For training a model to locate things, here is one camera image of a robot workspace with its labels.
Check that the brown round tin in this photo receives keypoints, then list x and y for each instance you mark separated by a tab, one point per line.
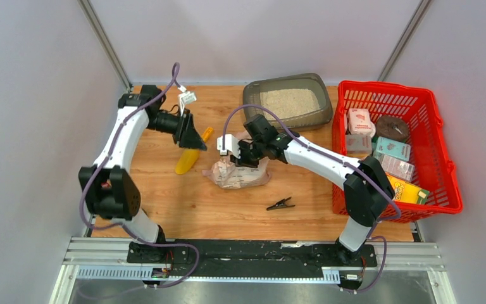
392	128

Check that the pink cat litter bag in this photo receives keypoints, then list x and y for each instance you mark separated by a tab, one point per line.
226	175

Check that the pink white carton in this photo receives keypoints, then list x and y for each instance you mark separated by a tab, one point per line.
359	122

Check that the grey litter box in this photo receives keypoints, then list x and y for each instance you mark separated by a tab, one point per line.
301	101

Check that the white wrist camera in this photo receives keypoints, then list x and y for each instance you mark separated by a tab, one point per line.
228	145
184	99

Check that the grey pink box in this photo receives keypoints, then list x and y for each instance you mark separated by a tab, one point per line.
358	144

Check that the red plastic basket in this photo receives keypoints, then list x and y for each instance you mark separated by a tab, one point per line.
434	170

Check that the yellow plastic scoop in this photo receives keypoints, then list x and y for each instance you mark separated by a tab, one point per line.
190	156

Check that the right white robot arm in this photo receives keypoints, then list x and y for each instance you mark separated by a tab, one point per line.
366	187

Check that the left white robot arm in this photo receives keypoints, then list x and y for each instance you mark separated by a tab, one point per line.
108	190

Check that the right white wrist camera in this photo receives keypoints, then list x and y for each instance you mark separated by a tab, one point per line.
228	145

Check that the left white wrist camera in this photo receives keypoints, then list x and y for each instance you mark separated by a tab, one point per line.
184	99

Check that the black bag clip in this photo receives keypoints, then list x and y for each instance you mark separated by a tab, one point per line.
283	203

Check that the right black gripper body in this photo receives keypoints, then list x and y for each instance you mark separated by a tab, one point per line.
250	152

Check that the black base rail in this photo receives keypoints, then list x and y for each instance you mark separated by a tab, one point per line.
250	258

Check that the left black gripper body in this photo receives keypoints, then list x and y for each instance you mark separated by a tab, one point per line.
168	123

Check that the teal box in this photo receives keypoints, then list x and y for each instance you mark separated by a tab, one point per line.
390	147

